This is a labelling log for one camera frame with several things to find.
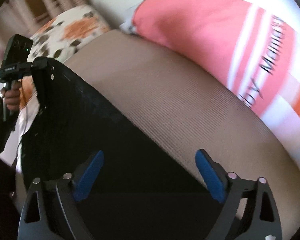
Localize floral orange pillow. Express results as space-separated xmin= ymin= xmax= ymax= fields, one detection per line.
xmin=0 ymin=5 xmax=110 ymax=165

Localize grey cloth under pillow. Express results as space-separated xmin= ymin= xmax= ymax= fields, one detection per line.
xmin=120 ymin=2 xmax=142 ymax=35

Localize black denim pants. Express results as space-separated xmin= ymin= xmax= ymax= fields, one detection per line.
xmin=18 ymin=57 xmax=221 ymax=239

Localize beige woven bed mat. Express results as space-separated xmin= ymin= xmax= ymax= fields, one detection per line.
xmin=14 ymin=29 xmax=300 ymax=240

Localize pink striped pillow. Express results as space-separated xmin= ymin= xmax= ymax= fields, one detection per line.
xmin=132 ymin=0 xmax=300 ymax=168

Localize person's left hand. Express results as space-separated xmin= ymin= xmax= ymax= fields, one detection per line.
xmin=1 ymin=81 xmax=21 ymax=112

